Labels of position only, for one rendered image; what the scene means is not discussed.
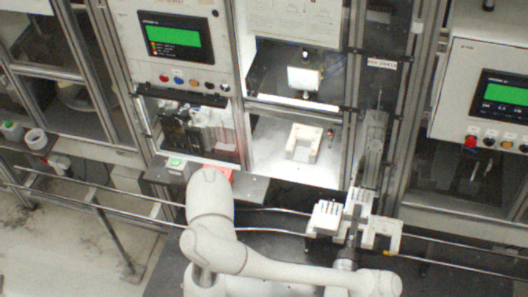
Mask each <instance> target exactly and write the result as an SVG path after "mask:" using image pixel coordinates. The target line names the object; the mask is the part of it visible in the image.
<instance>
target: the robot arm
mask: <svg viewBox="0 0 528 297"><path fill-rule="evenodd" d="M361 207H362V204H359V203H355V204H354V210H353V214H352V219H351V220H352V221H351V224H350V228H349V229H348V230H349V233H348V235H347V237H346V243H345V245H344V247H345V248H344V250H341V251H338V254H337V258H336V261H334V264H333V268H332V269H329V268H323V267H317V266H307V265H301V264H295V263H289V262H279V261H276V260H272V259H270V258H266V257H264V256H262V255H260V254H259V253H258V252H256V251H254V250H251V249H250V248H249V247H248V246H247V245H246V244H244V243H242V242H240V241H238V240H237V236H236V234H235V229H234V224H233V219H234V203H233V191H232V186H230V183H229V181H228V179H227V177H226V175H225V174H224V173H223V172H222V171H220V170H218V169H215V168H211V167H207V168H202V169H199V170H198V171H197V172H195V173H194V174H193V175H192V178H190V180H189V183H188V185H187V188H186V198H185V213H186V216H187V220H188V225H189V226H188V227H187V228H186V229H185V231H184V232H183V234H182V235H181V240H180V246H181V251H182V252H183V253H184V255H185V256H186V257H188V258H189V259H190V261H192V263H191V264H190V265H189V266H188V267H187V269H186V271H185V274H184V278H185V281H184V297H226V275H230V276H234V277H254V278H258V279H263V280H269V281H279V282H286V283H294V284H310V285H319V286H326V288H325V291H324V297H399V295H400V294H401V293H402V282H401V280H400V278H399V277H398V276H397V274H395V273H392V272H390V271H386V270H383V271H380V270H379V269H359V270H358V265H357V264H358V254H357V253H356V252H354V251H355V241H356V240H357V237H356V236H357V231H358V226H359V223H358V222H359V221H361V219H360V215H361Z"/></svg>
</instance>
